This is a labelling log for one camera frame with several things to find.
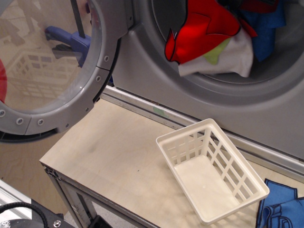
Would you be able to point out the lime green cloth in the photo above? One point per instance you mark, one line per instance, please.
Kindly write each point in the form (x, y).
(213, 55)

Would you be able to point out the black metal base plate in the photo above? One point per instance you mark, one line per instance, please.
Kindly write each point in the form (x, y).
(53, 220)

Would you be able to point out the white cloth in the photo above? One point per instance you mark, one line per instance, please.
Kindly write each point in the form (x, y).
(236, 58)

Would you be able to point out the blue bar clamp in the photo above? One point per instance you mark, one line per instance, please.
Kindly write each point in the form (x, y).
(71, 44)

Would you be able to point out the white plastic laundry basket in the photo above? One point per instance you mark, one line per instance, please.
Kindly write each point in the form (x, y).
(215, 177)

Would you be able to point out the red cloth with black trim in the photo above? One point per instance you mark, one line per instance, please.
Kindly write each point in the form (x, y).
(207, 25)

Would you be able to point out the small red black-edged cloth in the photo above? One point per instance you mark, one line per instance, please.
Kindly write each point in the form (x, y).
(248, 29)

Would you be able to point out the blue cloth on table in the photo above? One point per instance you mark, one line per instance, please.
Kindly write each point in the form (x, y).
(282, 208)

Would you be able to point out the grey laundry machine body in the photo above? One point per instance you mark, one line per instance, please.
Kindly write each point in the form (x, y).
(267, 107)

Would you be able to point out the grey round machine door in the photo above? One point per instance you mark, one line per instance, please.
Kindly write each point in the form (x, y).
(45, 95)

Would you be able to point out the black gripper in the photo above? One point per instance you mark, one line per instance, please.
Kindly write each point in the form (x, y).
(229, 5)

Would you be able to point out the blue felt cloth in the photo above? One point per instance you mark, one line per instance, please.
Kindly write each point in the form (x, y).
(265, 26)

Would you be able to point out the red round object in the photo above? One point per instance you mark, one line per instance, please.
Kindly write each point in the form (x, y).
(3, 82)

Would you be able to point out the aluminium frame rail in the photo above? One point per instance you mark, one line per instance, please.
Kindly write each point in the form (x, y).
(270, 158)

